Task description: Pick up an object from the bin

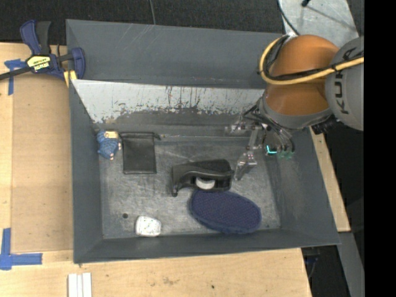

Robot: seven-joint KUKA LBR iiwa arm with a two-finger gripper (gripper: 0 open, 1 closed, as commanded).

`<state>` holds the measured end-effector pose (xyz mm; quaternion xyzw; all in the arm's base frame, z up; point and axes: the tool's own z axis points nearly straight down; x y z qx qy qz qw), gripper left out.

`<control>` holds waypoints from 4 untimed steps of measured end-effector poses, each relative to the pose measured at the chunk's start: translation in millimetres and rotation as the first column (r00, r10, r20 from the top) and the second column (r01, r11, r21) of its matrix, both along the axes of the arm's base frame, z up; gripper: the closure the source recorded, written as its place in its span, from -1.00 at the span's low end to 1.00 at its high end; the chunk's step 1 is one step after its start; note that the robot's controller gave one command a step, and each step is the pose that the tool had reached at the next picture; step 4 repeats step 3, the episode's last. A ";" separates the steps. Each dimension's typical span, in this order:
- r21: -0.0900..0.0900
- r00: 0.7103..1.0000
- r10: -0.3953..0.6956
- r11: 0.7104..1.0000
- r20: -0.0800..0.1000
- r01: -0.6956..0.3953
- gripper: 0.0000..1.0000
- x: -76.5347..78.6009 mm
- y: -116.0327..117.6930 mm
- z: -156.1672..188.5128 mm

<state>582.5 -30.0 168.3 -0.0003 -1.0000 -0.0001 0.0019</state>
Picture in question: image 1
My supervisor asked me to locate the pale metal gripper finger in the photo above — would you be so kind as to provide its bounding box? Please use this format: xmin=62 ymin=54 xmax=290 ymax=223
xmin=224 ymin=123 xmax=250 ymax=137
xmin=234 ymin=150 xmax=258 ymax=181

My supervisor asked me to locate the black tape dispenser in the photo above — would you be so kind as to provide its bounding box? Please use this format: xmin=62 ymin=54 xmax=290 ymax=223
xmin=171 ymin=158 xmax=235 ymax=197

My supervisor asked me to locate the grey metal bin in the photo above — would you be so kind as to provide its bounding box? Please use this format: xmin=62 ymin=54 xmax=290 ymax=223
xmin=64 ymin=19 xmax=341 ymax=264

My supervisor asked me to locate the blue toy figure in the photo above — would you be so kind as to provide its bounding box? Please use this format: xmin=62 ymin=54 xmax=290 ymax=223
xmin=96 ymin=130 xmax=122 ymax=161

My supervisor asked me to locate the dark blue oval pad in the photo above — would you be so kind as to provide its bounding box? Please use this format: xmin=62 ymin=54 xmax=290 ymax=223
xmin=188 ymin=189 xmax=263 ymax=235

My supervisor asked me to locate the white speckled block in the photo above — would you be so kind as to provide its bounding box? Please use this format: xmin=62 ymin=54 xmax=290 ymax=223
xmin=134 ymin=215 xmax=162 ymax=238

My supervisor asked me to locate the black cloth pouch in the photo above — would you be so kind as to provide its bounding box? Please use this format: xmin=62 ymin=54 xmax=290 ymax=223
xmin=119 ymin=131 xmax=161 ymax=175

